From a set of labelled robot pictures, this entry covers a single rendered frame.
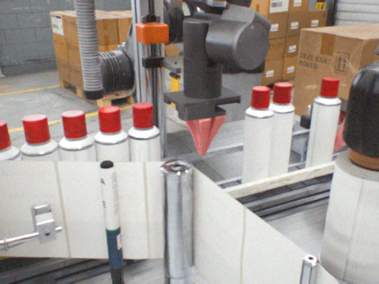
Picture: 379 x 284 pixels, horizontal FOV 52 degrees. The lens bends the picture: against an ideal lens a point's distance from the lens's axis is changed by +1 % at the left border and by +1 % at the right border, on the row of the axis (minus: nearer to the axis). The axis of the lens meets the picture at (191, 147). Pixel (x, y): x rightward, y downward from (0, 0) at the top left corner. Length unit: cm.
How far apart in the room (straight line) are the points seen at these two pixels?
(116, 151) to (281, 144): 32
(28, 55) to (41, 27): 44
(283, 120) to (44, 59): 566
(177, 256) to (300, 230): 26
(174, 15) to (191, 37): 74
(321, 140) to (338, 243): 34
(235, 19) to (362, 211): 27
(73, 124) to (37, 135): 5
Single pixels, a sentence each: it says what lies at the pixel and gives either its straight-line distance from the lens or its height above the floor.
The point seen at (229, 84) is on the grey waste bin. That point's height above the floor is 43.
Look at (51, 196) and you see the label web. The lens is 52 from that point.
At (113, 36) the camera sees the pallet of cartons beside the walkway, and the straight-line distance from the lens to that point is 409.
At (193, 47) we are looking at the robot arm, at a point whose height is 118.
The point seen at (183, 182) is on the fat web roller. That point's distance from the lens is 44.
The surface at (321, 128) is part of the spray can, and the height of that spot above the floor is 99.
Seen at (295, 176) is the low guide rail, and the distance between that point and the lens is 79.
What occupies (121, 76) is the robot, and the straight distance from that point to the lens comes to 171.
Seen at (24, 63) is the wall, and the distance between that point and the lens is 619.
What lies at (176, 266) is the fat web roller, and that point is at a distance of 50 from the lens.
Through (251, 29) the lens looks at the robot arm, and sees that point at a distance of 49.
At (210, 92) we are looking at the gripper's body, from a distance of 56.
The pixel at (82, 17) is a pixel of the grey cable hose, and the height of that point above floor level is 121.
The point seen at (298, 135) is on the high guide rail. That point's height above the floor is 96.
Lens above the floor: 127
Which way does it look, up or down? 24 degrees down
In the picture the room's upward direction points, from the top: straight up
